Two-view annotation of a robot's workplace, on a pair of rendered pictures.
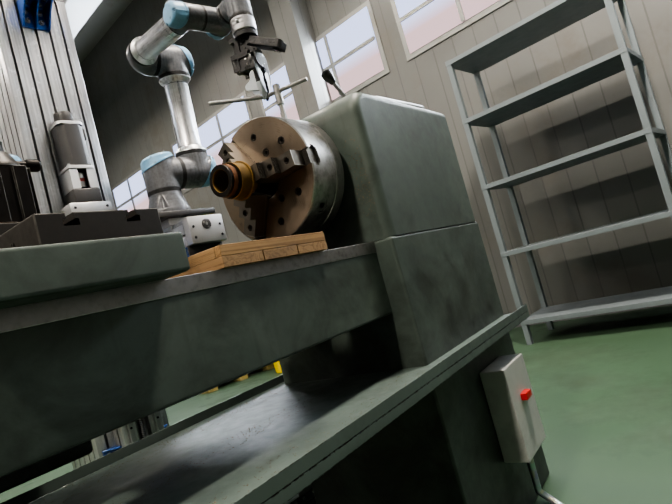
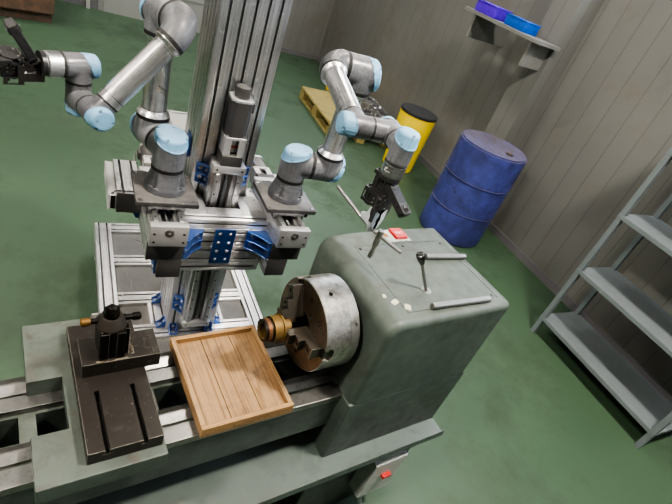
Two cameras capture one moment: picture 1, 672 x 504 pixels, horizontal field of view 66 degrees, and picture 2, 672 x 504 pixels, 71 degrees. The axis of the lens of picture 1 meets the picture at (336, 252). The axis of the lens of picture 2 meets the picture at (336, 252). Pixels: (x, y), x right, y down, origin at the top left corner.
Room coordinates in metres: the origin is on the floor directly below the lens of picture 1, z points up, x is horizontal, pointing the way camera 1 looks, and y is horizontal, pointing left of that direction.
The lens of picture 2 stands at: (0.13, -0.14, 2.15)
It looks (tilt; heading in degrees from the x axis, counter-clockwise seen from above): 33 degrees down; 12
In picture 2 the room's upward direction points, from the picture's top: 22 degrees clockwise
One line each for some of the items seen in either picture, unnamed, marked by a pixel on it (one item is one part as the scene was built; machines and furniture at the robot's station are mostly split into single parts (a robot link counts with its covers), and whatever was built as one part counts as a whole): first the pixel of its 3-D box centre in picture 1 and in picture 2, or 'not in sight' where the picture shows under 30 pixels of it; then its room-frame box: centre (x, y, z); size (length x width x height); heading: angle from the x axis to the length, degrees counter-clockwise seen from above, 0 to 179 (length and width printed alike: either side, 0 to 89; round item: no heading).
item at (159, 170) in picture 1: (161, 173); (296, 162); (1.84, 0.53, 1.33); 0.13 x 0.12 x 0.14; 132
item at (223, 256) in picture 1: (219, 268); (230, 374); (1.11, 0.25, 0.88); 0.36 x 0.30 x 0.04; 54
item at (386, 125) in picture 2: (217, 21); (386, 132); (1.60, 0.17, 1.68); 0.11 x 0.11 x 0.08; 42
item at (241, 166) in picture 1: (235, 180); (275, 328); (1.20, 0.18, 1.08); 0.09 x 0.09 x 0.09; 54
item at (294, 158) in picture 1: (282, 165); (307, 343); (1.21, 0.07, 1.09); 0.12 x 0.11 x 0.05; 54
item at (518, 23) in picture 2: not in sight; (521, 24); (5.39, 0.16, 1.96); 0.30 x 0.20 x 0.10; 48
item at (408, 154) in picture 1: (357, 189); (398, 306); (1.66, -0.12, 1.06); 0.59 x 0.48 x 0.39; 144
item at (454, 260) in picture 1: (410, 380); (345, 404); (1.66, -0.12, 0.43); 0.60 x 0.48 x 0.86; 144
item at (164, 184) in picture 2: not in sight; (166, 175); (1.46, 0.86, 1.21); 0.15 x 0.15 x 0.10
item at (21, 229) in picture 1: (35, 262); (111, 382); (0.83, 0.47, 0.95); 0.43 x 0.18 x 0.04; 54
